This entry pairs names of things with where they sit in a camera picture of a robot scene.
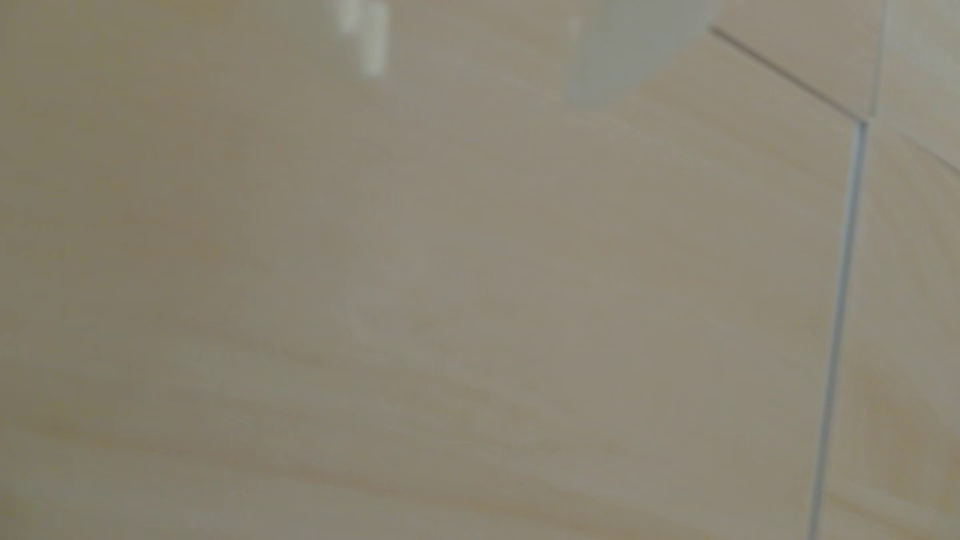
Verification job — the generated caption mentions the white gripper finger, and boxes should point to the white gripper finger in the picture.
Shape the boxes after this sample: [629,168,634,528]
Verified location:
[279,0,390,80]
[564,0,721,108]

